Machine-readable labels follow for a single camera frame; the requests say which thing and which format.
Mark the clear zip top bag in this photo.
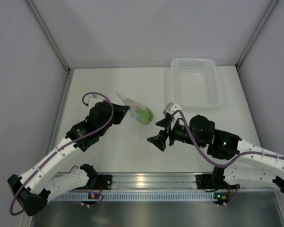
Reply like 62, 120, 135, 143
116, 93, 154, 125

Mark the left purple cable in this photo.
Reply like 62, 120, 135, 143
9, 91, 114, 216

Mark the left aluminium frame post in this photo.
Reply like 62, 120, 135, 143
25, 0, 73, 71

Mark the white slotted cable duct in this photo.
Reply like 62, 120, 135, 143
54, 192, 228, 202

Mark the white plastic basket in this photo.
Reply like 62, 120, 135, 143
170, 58, 222, 109

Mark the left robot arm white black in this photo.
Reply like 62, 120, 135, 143
8, 101, 130, 216

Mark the pink fake egg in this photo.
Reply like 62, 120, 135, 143
132, 105, 140, 113

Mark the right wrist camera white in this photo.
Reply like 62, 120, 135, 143
163, 103, 182, 129

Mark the green fake melon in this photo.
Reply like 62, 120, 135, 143
137, 108, 153, 125

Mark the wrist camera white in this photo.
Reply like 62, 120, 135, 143
86, 94, 102, 108
163, 103, 182, 129

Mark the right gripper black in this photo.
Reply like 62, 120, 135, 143
148, 116, 206, 151

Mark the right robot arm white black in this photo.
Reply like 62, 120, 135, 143
147, 114, 284, 194

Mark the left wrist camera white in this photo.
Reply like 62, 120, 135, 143
86, 94, 102, 108

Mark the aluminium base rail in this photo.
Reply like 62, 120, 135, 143
99, 172, 227, 191

